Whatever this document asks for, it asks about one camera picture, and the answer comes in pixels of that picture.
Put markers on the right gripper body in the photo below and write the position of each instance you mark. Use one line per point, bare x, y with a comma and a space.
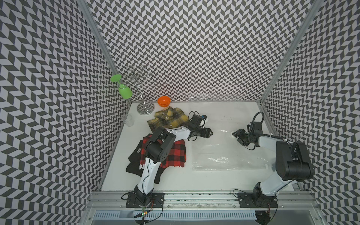
245, 141

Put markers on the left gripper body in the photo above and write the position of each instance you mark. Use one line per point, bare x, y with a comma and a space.
202, 132

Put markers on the clear plastic vacuum bag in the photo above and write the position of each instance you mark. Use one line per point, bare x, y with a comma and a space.
222, 152

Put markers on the red black plaid shirt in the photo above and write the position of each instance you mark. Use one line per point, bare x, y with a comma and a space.
176, 156

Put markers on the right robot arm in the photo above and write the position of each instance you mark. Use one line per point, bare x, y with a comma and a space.
292, 163

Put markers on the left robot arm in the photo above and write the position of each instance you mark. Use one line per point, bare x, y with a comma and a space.
157, 150

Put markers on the yellow plaid shirt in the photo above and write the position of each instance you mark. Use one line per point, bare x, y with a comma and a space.
169, 118

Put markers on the black folded shirt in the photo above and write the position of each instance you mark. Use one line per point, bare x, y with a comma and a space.
137, 158

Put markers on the orange bowl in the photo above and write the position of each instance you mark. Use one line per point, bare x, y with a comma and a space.
164, 101

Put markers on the chrome glass holder stand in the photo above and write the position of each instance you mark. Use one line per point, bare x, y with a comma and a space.
138, 78

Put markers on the clear glass cup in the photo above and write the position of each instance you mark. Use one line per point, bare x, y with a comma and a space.
128, 120

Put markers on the green plastic wine glass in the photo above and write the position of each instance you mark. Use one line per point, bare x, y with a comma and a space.
123, 89

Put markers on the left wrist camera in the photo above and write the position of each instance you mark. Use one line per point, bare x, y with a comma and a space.
199, 120

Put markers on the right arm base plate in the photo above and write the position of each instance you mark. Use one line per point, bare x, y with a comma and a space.
249, 200

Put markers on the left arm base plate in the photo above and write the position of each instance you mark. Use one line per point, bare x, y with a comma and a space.
153, 200

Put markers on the aluminium front rail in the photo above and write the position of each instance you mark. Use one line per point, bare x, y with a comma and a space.
203, 200

